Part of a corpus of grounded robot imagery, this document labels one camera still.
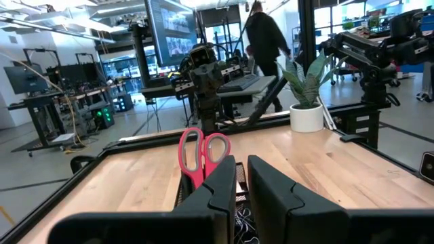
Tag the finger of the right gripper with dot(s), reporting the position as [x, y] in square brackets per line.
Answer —
[205, 78]
[216, 78]

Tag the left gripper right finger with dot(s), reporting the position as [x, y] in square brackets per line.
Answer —
[278, 217]

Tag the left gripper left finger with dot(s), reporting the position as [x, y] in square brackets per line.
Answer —
[217, 203]

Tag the black binder clip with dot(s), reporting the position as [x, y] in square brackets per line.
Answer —
[244, 223]

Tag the black mesh desk organizer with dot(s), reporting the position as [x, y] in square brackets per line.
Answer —
[241, 176]

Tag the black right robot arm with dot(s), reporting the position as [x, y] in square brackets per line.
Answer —
[207, 115]

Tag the black keyboard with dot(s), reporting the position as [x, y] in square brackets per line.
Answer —
[239, 83]

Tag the grey desk top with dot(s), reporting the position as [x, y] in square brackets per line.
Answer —
[262, 86]

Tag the large dark display screen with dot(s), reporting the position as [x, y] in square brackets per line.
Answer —
[173, 34]

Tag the black display pole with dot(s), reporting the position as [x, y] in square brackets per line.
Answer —
[140, 57]

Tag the person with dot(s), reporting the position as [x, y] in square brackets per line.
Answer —
[266, 40]

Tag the green leafy plant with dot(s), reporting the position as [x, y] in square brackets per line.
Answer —
[306, 84]

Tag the computer with green lights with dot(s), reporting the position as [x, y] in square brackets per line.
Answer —
[101, 118]

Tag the white plant pot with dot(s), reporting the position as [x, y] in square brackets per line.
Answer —
[306, 118]

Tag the black curved loop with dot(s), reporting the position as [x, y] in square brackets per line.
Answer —
[83, 157]

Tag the black metal desk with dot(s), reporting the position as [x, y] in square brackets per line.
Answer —
[37, 122]

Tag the black desk monitor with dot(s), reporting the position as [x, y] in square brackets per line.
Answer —
[25, 79]

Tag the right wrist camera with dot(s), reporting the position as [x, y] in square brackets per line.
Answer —
[199, 56]

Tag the grey table camera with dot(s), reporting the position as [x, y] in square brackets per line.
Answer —
[428, 167]

